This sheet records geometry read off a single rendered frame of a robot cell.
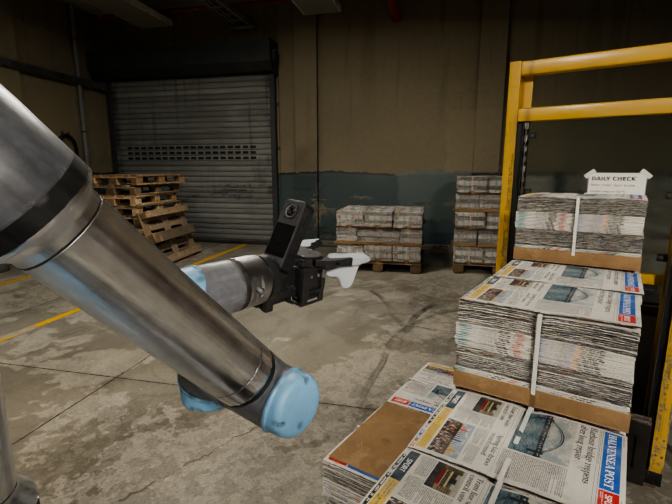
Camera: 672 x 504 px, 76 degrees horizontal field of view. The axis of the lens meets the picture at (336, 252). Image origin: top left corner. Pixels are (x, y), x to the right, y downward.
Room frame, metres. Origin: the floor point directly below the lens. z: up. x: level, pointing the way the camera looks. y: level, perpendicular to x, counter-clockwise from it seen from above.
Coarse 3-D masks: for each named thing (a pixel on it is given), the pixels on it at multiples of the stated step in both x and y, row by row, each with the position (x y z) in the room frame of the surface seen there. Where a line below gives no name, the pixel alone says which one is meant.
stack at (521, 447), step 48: (432, 432) 0.83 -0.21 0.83; (480, 432) 0.83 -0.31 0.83; (528, 432) 0.83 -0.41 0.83; (576, 432) 0.83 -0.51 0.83; (624, 432) 0.83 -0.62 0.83; (384, 480) 0.68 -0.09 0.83; (432, 480) 0.68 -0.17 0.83; (480, 480) 0.69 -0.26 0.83; (528, 480) 0.69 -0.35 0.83; (576, 480) 0.69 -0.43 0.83; (624, 480) 0.68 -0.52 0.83
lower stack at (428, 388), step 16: (432, 368) 1.60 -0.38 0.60; (448, 368) 1.60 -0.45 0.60; (416, 384) 1.48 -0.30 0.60; (432, 384) 1.47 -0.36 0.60; (448, 384) 1.47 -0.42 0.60; (400, 400) 1.36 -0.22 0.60; (416, 400) 1.36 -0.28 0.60; (432, 400) 1.36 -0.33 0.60; (352, 432) 1.18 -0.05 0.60; (336, 464) 1.03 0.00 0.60; (336, 480) 1.03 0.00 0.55; (352, 480) 1.00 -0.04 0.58; (368, 480) 0.97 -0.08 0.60; (336, 496) 1.02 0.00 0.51; (352, 496) 1.00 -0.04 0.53
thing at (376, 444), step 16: (384, 416) 1.26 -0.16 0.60; (400, 416) 1.26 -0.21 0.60; (416, 416) 1.26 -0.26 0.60; (368, 432) 1.17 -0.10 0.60; (384, 432) 1.17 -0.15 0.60; (400, 432) 1.17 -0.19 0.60; (416, 432) 1.17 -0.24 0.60; (336, 448) 1.10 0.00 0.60; (352, 448) 1.10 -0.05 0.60; (368, 448) 1.10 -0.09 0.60; (384, 448) 1.10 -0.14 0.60; (400, 448) 1.10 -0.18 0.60; (352, 464) 1.03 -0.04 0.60; (368, 464) 1.03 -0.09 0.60; (384, 464) 1.03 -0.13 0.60
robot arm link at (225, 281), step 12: (204, 264) 0.56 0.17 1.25; (216, 264) 0.56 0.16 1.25; (228, 264) 0.57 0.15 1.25; (240, 264) 0.58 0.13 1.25; (192, 276) 0.52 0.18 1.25; (204, 276) 0.53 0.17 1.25; (216, 276) 0.54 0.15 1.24; (228, 276) 0.55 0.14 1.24; (240, 276) 0.56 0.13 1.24; (204, 288) 0.52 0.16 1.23; (216, 288) 0.53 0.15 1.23; (228, 288) 0.54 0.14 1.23; (240, 288) 0.56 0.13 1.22; (216, 300) 0.53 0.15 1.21; (228, 300) 0.54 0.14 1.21; (240, 300) 0.56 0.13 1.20; (228, 312) 0.55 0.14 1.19
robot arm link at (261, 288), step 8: (248, 256) 0.61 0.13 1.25; (256, 256) 0.62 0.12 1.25; (248, 264) 0.59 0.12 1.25; (256, 264) 0.60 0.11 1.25; (264, 264) 0.61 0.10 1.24; (248, 272) 0.58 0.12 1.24; (256, 272) 0.59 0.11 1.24; (264, 272) 0.60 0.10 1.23; (256, 280) 0.58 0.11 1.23; (264, 280) 0.59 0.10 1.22; (272, 280) 0.61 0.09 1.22; (256, 288) 0.58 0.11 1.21; (264, 288) 0.59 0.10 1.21; (256, 296) 0.58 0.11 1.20; (264, 296) 0.59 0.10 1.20; (248, 304) 0.58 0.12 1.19; (256, 304) 0.60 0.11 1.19
